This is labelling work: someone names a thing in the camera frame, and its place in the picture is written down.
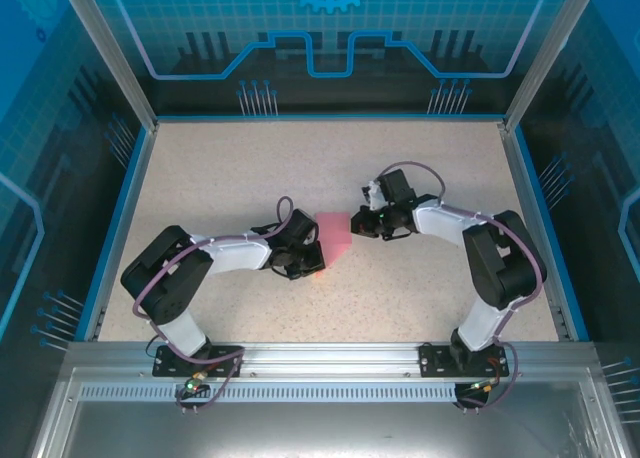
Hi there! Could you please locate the blue table edge strip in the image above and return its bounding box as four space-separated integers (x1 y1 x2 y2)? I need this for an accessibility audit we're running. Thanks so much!
512 125 592 342
154 112 506 124
74 122 157 342

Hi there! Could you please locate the brass connector with green light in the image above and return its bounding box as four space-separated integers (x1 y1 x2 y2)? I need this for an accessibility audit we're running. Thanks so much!
467 376 502 395
180 371 210 395

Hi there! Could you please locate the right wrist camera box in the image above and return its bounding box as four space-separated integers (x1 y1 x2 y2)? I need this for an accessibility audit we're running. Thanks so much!
362 179 385 212

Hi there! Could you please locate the aluminium mounting rail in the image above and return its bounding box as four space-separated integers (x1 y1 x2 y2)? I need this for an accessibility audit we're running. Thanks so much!
67 341 596 375

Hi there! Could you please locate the slotted metal cable duct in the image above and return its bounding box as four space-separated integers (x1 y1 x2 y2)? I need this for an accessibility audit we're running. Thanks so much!
79 385 501 400

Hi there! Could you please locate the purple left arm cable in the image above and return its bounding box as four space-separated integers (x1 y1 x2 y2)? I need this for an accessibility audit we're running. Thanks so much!
130 195 246 414

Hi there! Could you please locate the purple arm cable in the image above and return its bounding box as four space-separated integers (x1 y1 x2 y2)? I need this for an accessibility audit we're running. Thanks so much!
130 195 246 414
374 161 547 412

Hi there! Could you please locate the aluminium side rail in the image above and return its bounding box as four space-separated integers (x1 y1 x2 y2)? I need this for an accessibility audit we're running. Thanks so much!
499 120 574 342

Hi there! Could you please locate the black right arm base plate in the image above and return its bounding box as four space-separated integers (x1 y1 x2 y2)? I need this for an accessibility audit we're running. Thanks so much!
418 342 516 379

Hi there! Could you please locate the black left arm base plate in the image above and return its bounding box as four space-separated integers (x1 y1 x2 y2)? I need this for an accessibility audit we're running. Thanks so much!
151 344 246 379

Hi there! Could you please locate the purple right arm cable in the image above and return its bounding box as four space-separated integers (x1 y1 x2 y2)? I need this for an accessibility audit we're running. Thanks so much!
374 161 547 412

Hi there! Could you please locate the aluminium frame post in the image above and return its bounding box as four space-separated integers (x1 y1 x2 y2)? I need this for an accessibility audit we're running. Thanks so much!
54 0 160 134
502 0 601 132

